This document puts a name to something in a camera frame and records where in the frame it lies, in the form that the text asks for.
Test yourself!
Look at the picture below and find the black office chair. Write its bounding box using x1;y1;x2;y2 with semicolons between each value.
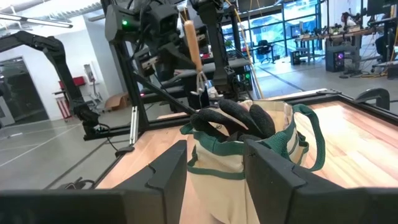
256;39;272;56

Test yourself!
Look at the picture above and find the computer tower with coloured lights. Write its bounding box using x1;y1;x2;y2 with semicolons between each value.
325;46;346;73

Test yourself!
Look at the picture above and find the brown cardboard box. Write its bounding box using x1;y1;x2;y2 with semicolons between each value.
104;92;132;111

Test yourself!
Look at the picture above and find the black table clamp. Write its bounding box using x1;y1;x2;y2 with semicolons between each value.
354;88;391;110

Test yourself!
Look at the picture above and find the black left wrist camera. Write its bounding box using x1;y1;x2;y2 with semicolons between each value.
149;2;180;44

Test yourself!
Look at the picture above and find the yellow cable with black knob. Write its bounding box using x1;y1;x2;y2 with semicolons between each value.
223;0;265;99

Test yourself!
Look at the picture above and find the red cart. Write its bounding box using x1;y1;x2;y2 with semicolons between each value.
55;95;73;121

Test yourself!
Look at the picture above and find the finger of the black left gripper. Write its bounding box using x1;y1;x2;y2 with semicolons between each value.
200;86;211;108
187;90;201;110

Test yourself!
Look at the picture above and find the ceiling light strip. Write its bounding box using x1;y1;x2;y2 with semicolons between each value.
0;12;74;29

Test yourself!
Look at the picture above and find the wooden-handled hand rake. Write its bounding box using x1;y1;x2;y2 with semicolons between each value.
183;20;210;96

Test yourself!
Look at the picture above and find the red and black work glove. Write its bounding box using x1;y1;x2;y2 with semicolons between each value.
190;98;277;142

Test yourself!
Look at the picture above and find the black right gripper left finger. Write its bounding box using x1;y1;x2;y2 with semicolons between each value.
115;139;188;224

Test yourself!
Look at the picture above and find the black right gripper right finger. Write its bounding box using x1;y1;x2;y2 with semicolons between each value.
244;139;368;224

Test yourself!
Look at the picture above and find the beige and green gardening bag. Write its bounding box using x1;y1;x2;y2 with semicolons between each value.
180;99;326;224

